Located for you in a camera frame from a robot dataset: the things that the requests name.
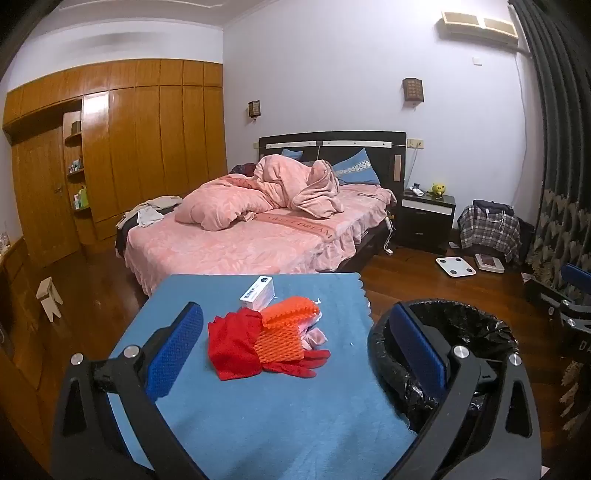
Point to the large blue pillow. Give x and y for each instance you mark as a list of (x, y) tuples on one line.
[(358, 170)]

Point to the small wooden wall lamp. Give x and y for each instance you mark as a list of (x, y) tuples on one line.
[(254, 108)]

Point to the white air conditioner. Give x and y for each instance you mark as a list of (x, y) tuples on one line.
[(480, 27)]

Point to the yellow plush toy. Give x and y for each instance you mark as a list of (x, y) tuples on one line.
[(438, 188)]

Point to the small wooden stool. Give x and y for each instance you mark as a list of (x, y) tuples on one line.
[(48, 295)]

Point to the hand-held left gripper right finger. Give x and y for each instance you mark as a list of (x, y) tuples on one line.
[(418, 346)]

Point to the large wooden wall lamp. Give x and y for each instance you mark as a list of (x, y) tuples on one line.
[(412, 90)]

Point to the white bathroom scale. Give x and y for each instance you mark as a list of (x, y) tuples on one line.
[(455, 266)]

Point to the black lined trash bin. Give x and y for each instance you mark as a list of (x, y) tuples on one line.
[(461, 323)]

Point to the white cardboard box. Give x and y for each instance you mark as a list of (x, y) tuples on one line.
[(257, 293)]

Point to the wall socket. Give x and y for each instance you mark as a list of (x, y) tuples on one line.
[(414, 141)]

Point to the blue table cloth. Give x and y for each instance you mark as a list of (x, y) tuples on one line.
[(277, 415)]

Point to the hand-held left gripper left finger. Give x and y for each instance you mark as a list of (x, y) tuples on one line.
[(178, 346)]

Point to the red fabric glove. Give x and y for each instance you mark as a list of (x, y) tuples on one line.
[(231, 346)]

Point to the wooden wardrobe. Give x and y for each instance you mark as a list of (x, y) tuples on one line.
[(138, 138)]

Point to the pile of clothes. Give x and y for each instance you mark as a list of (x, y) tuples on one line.
[(147, 212)]

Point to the black nightstand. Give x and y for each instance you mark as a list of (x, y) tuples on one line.
[(425, 221)]

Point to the white paper on floor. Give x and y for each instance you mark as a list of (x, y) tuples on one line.
[(526, 277)]

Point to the plaid cloth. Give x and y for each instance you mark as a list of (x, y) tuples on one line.
[(489, 230)]

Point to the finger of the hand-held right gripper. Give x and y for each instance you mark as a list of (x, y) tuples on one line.
[(547, 297), (576, 276)]

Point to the dark patterned curtain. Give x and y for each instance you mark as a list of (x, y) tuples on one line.
[(563, 138)]

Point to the orange foam net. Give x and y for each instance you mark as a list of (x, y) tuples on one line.
[(281, 344)]

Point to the small blue pillow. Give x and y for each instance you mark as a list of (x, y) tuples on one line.
[(292, 153)]

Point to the pink cloth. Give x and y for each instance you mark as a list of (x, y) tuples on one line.
[(316, 337)]

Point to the white remote control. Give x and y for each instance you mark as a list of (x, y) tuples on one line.
[(418, 191)]

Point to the pink duvet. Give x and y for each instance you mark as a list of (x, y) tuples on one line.
[(231, 203)]

